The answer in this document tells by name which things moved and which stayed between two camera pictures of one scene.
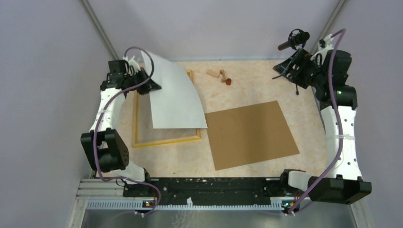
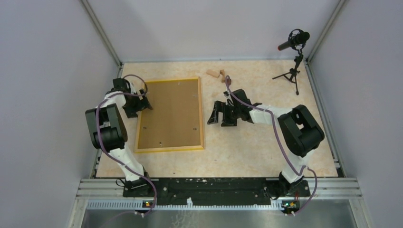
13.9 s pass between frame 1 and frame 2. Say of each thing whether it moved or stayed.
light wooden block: stayed
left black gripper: moved
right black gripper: moved
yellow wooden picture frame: moved
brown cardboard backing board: moved
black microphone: stayed
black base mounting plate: stayed
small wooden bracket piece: stayed
